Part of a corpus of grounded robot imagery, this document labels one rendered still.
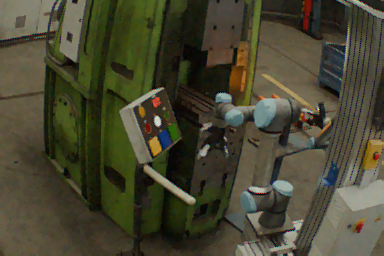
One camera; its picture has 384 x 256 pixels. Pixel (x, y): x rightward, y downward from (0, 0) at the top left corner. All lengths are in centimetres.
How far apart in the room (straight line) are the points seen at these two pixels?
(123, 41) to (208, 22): 58
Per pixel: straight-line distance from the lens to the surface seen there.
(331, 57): 710
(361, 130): 204
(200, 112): 321
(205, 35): 299
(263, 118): 219
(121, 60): 329
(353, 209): 200
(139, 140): 265
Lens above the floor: 224
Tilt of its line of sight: 23 degrees down
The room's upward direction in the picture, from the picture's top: 8 degrees clockwise
